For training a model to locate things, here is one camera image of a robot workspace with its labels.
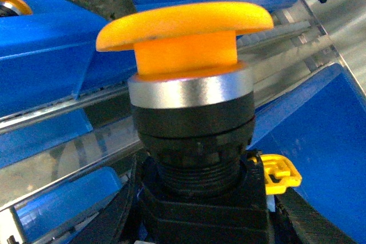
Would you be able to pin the yellow push button lying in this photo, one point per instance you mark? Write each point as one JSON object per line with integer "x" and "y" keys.
{"x": 13, "y": 8}

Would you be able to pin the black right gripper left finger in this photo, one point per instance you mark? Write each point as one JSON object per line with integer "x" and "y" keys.
{"x": 120, "y": 220}

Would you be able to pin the yellow mushroom push button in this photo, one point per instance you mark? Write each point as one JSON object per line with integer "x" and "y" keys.
{"x": 192, "y": 103}

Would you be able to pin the blue plastic source bin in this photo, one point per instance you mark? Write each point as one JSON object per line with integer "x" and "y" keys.
{"x": 50, "y": 55}

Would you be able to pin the metal shelf frame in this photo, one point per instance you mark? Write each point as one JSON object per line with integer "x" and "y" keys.
{"x": 63, "y": 162}

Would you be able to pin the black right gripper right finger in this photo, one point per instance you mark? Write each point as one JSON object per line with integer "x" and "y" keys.
{"x": 293, "y": 219}

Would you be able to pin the blue plastic target bin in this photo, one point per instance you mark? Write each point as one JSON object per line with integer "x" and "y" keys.
{"x": 320, "y": 127}

